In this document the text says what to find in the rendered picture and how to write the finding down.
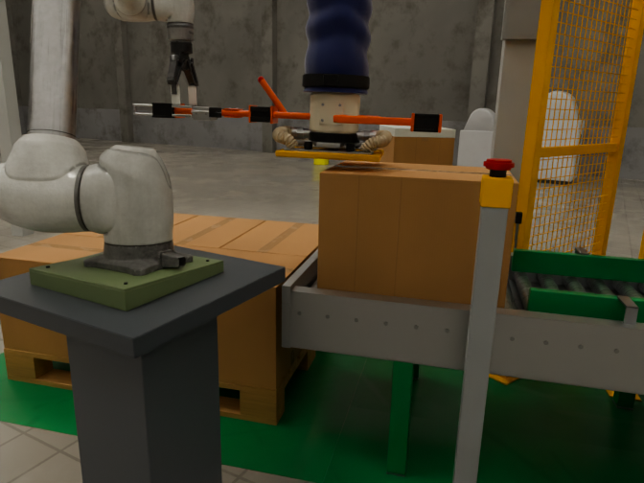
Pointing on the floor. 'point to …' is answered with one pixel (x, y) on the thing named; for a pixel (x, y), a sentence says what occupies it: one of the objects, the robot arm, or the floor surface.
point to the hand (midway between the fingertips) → (184, 102)
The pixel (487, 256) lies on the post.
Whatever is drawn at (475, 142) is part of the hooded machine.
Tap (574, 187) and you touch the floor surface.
